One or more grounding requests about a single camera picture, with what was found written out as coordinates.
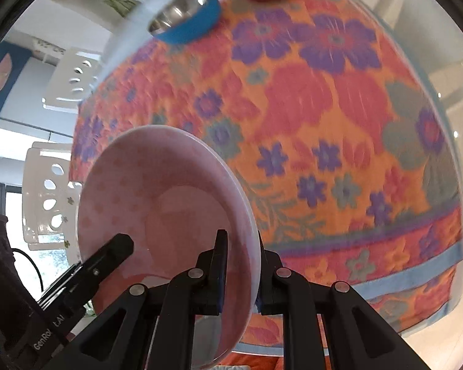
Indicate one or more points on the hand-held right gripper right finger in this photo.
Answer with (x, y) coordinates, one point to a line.
(270, 289)

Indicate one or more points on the dark cloth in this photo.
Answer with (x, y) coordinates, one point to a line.
(0, 269)

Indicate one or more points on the blue wall poster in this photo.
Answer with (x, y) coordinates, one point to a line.
(4, 84)

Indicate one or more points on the white cutout chair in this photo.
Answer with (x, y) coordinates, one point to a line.
(61, 84)
(36, 200)

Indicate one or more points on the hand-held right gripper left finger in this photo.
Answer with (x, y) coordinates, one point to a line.
(220, 277)

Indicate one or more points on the pale pink dotted bowl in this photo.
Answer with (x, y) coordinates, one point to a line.
(158, 208)

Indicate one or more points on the floral orange tablecloth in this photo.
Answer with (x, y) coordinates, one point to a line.
(312, 123)

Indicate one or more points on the blue steel bowl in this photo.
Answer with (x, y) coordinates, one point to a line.
(193, 27)

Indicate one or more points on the oval clover print plate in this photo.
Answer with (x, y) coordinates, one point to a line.
(70, 210)

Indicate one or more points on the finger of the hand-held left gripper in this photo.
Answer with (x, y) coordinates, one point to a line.
(108, 256)

